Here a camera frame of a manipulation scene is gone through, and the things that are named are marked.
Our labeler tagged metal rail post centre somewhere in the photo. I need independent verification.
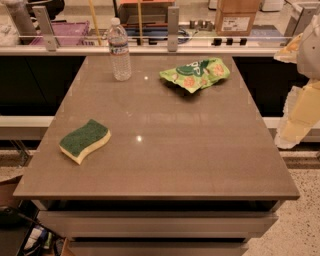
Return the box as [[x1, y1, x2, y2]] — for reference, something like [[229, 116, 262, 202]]
[[167, 6, 179, 52]]

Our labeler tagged yellow stick centre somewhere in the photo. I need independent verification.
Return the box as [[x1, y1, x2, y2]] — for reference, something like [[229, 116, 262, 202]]
[[137, 0, 143, 46]]

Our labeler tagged yellow stick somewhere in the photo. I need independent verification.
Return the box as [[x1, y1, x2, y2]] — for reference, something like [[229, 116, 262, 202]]
[[137, 0, 143, 46], [88, 0, 102, 46]]

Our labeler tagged lower table drawer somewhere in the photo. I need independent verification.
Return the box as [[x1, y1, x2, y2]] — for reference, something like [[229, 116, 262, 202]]
[[69, 242, 248, 256]]

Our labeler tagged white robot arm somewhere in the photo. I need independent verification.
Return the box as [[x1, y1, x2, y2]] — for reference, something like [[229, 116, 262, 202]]
[[274, 15, 320, 149]]

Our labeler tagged metal rail post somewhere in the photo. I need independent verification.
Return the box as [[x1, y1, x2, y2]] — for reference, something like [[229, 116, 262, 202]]
[[33, 6, 58, 51], [167, 6, 179, 52]]

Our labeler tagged yellow stick left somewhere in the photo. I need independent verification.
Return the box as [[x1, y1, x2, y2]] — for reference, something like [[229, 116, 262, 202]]
[[88, 0, 102, 46]]

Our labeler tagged upper table drawer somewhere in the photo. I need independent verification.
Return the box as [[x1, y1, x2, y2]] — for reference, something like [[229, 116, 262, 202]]
[[38, 211, 278, 239]]

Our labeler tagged cardboard box with label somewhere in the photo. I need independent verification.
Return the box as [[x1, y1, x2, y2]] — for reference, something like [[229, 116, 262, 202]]
[[215, 0, 261, 36]]

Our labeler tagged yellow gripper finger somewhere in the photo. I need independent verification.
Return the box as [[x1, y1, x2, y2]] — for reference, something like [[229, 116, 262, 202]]
[[274, 33, 303, 64], [274, 79, 320, 149]]

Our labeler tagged table drawer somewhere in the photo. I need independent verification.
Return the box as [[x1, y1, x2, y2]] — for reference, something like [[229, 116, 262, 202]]
[[69, 242, 248, 256], [38, 211, 278, 239]]

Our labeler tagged purple plastic crate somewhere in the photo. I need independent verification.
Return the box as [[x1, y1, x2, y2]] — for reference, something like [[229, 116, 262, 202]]
[[31, 21, 89, 46]]

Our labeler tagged green and yellow sponge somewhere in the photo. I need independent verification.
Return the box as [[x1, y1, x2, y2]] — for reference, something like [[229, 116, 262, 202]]
[[59, 119, 111, 165]]

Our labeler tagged box of clutter on floor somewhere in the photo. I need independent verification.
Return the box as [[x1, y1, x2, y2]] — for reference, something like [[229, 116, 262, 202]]
[[17, 224, 65, 256]]

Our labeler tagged green rice chip bag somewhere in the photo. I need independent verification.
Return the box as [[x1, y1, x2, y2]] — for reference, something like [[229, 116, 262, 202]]
[[159, 58, 230, 93]]

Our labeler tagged clear plastic water bottle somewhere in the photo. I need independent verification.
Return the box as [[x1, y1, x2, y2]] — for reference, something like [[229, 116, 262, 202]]
[[107, 17, 131, 81]]

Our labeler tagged metal rail post left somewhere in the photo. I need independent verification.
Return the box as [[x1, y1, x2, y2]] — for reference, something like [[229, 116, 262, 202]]
[[33, 6, 58, 51]]

